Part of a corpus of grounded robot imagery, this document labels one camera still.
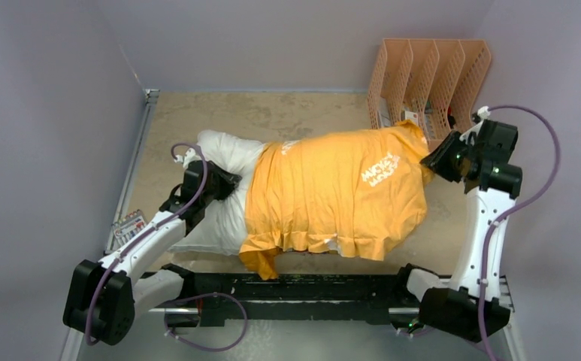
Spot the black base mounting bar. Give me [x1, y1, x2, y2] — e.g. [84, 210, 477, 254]
[147, 272, 443, 330]

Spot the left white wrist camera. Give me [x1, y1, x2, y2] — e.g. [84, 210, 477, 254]
[171, 148, 202, 169]

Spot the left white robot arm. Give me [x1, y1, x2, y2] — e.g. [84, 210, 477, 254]
[62, 160, 241, 346]

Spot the white pillow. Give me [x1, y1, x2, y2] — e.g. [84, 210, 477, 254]
[168, 129, 266, 257]

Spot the pink plastic file organizer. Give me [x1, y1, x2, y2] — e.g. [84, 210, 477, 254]
[366, 38, 492, 150]

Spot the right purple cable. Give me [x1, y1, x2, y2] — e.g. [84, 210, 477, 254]
[397, 105, 561, 361]

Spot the marker pen pack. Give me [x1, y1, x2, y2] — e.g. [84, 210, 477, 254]
[112, 209, 147, 248]

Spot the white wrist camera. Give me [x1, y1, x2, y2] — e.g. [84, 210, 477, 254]
[171, 148, 202, 169]
[459, 106, 491, 144]

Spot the white label box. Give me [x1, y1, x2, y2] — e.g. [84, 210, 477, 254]
[401, 110, 420, 125]

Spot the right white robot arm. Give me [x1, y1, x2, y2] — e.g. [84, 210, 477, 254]
[393, 120, 522, 343]

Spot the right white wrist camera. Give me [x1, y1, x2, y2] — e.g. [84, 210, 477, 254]
[459, 106, 491, 144]

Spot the orange cartoon pillowcase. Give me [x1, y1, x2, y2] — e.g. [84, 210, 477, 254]
[238, 120, 433, 280]

